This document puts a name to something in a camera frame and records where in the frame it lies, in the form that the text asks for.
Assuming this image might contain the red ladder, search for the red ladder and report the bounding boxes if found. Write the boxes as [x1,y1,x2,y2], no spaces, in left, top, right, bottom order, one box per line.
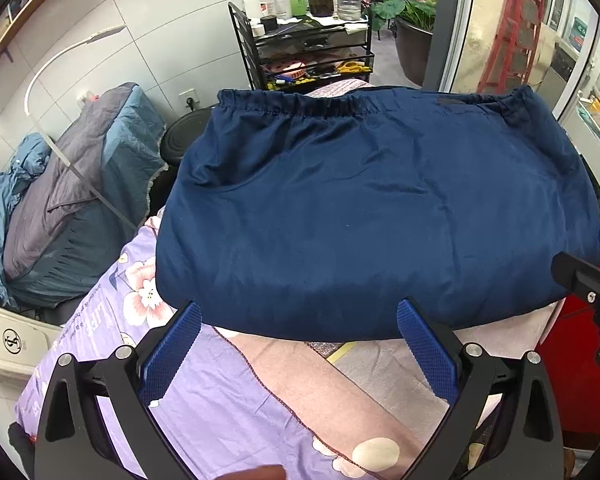
[477,0,548,93]

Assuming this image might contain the black plant pot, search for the black plant pot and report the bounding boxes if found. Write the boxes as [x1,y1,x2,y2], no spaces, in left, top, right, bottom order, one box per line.
[395,17,433,86]

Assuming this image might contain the grey blanket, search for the grey blanket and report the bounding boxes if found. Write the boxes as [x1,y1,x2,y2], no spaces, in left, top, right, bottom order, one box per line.
[2,85,146,281]

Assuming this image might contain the black round stool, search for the black round stool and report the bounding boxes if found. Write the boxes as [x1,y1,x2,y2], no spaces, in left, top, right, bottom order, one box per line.
[160,110,216,166]

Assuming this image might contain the wooden wall shelf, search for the wooden wall shelf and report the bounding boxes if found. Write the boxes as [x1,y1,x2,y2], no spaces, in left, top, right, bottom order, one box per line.
[0,0,103,68]

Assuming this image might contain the navy blue jacket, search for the navy blue jacket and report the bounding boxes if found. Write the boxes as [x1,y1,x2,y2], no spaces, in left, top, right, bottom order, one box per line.
[156,85,600,342]

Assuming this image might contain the light blue garment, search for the light blue garment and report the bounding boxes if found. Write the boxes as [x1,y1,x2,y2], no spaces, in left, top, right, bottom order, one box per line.
[0,132,51,306]

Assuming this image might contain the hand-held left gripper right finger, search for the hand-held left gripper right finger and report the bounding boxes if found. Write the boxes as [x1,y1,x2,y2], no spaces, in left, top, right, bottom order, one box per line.
[396,298,566,480]

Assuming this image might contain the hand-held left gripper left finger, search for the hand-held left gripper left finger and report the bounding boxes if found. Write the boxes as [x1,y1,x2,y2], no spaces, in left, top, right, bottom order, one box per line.
[32,301,203,480]

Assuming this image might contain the white floor lamp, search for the white floor lamp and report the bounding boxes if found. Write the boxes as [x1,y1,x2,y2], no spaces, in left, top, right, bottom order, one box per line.
[24,24,146,233]

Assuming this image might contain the green leafy plant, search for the green leafy plant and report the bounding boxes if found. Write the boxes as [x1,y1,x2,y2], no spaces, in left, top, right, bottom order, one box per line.
[362,0,438,31]

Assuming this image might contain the purple floral quilt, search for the purple floral quilt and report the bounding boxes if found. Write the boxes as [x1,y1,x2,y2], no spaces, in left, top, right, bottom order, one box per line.
[15,215,566,480]

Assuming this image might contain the dark door frame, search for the dark door frame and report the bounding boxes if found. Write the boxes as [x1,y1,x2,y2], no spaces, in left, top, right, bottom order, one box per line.
[422,0,476,92]

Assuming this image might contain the black metal cart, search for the black metal cart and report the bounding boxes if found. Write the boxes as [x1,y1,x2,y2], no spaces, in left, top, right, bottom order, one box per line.
[227,1,373,93]

